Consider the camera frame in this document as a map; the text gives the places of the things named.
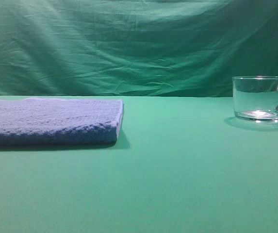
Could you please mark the green backdrop cloth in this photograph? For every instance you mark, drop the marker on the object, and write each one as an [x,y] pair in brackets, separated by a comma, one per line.
[168,48]

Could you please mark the folded blue towel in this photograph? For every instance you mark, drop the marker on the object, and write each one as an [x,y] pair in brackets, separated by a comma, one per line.
[49,121]

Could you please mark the transparent glass cup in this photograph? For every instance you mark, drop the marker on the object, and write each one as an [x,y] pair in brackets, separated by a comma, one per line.
[255,98]

